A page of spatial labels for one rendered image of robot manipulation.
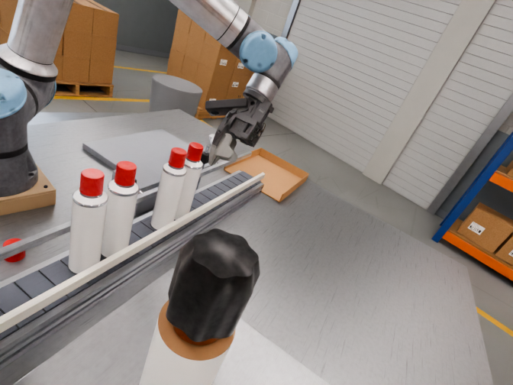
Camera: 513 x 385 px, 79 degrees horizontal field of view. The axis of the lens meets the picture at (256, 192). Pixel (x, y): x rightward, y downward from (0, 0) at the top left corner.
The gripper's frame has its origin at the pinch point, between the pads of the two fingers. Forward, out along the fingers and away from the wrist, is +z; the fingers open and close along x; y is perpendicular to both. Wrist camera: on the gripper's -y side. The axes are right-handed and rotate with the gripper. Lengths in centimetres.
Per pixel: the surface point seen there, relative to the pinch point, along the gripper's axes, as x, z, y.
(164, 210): -10.1, 15.3, 1.7
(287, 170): 65, -15, 4
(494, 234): 285, -88, 166
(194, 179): -7.0, 6.0, 2.5
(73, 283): -28.7, 29.6, 4.6
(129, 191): -25.6, 12.8, 2.4
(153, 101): 160, -23, -157
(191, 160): -9.4, 2.6, 0.8
